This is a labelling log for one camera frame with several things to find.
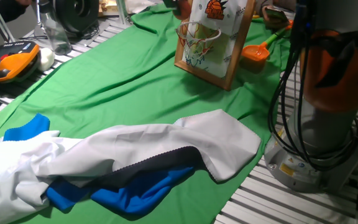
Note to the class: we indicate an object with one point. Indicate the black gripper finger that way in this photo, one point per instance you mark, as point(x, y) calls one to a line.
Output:
point(170, 3)

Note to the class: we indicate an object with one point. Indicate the orange mini basketball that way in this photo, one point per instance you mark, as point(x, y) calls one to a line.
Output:
point(182, 8)

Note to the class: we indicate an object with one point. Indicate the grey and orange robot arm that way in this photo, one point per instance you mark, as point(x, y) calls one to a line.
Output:
point(331, 93)

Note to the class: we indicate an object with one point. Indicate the wooden framed basketball hoop backboard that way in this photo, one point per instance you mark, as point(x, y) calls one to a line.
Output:
point(228, 62)

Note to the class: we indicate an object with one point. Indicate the person's hand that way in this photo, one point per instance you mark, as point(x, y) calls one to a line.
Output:
point(273, 25)

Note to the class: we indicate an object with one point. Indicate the green cloth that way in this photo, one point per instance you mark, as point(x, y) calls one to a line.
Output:
point(120, 81)

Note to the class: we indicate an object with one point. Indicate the smartphone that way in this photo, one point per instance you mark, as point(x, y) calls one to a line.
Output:
point(277, 14)

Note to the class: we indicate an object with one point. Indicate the clear glass bottle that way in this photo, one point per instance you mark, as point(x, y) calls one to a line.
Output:
point(56, 31)

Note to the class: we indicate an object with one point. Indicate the small white rounded object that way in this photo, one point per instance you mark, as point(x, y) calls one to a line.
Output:
point(46, 59)

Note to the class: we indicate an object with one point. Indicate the white cloth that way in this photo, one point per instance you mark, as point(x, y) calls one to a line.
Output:
point(154, 140)

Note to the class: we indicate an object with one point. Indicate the orange and grey teach pendant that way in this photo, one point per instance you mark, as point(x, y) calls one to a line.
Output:
point(14, 62)

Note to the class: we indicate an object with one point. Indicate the dark sleeved person arm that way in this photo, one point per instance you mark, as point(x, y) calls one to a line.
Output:
point(2, 11)

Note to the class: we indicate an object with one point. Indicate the blue cloth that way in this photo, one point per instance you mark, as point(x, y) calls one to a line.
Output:
point(141, 193)

